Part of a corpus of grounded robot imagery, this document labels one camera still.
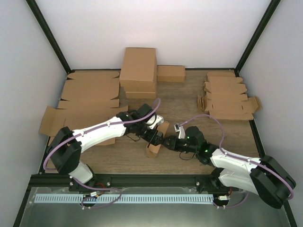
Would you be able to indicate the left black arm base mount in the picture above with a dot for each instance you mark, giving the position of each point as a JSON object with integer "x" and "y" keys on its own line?
{"x": 90, "y": 186}

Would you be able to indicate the black frame post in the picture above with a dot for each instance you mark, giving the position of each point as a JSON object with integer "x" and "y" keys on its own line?
{"x": 257, "y": 34}
{"x": 48, "y": 33}

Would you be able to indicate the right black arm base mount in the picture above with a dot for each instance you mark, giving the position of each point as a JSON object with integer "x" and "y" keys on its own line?
{"x": 210, "y": 183}

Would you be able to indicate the large folded cardboard box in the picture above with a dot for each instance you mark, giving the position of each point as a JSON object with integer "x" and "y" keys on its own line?
{"x": 139, "y": 70}

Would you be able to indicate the small cardboard box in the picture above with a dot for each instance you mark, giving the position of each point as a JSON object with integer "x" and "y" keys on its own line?
{"x": 153, "y": 148}
{"x": 171, "y": 73}

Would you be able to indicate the light blue slotted cable duct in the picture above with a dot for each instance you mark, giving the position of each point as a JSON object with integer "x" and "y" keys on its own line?
{"x": 127, "y": 199}

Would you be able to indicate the left black frame post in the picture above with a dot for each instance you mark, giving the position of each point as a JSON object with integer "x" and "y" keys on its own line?
{"x": 48, "y": 33}

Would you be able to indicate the black aluminium frame rail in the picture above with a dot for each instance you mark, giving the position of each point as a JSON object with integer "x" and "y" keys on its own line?
{"x": 118, "y": 180}

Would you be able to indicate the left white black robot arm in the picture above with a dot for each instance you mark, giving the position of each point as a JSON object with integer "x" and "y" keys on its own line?
{"x": 68, "y": 145}

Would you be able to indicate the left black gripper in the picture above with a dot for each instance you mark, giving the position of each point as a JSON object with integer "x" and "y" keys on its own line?
{"x": 149, "y": 139}

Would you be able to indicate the small folded cardboard box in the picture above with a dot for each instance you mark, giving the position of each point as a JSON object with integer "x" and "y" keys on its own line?
{"x": 171, "y": 73}

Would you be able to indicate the stack of small cardboard blanks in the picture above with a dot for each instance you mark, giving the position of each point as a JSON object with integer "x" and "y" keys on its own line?
{"x": 226, "y": 97}

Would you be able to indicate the right black frame post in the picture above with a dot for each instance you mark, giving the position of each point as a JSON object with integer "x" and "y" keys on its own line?
{"x": 257, "y": 34}

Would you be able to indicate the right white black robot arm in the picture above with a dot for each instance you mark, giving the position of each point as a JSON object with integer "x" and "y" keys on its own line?
{"x": 264, "y": 177}

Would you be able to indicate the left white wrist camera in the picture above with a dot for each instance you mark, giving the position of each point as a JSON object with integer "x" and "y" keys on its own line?
{"x": 155, "y": 121}

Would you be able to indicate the large flat cardboard blank back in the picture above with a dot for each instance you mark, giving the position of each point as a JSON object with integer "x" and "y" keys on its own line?
{"x": 90, "y": 89}

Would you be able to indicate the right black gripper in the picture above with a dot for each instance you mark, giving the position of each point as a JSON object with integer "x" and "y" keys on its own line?
{"x": 173, "y": 142}

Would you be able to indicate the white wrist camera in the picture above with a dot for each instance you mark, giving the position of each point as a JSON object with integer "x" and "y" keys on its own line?
{"x": 180, "y": 130}
{"x": 155, "y": 121}

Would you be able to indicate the large flat cardboard blank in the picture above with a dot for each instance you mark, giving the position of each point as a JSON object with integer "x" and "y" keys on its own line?
{"x": 90, "y": 89}
{"x": 76, "y": 117}

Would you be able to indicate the large flat cardboard blank front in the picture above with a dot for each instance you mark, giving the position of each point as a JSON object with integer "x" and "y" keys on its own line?
{"x": 76, "y": 117}

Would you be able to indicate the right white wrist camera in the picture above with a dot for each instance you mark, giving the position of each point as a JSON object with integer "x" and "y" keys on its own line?
{"x": 180, "y": 130}

